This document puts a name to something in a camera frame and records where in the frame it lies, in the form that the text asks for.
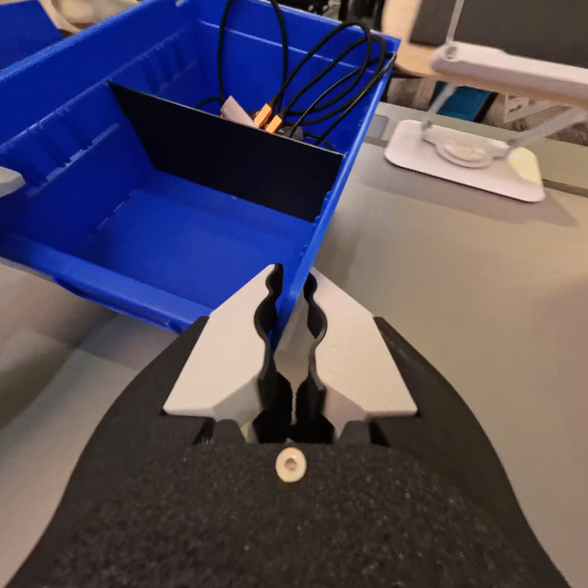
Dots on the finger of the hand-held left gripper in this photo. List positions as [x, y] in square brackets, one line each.
[8, 181]

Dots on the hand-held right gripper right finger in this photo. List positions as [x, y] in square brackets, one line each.
[363, 363]

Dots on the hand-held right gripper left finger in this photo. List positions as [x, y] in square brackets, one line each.
[220, 363]

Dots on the blue plastic bin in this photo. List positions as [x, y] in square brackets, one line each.
[160, 239]
[23, 27]

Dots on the grey usb hub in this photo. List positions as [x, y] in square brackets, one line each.
[235, 110]

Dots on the black bin divider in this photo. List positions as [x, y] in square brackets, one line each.
[229, 160]

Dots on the white laptop stand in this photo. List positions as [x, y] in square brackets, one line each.
[459, 170]

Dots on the blue storage box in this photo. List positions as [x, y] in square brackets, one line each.
[464, 103]

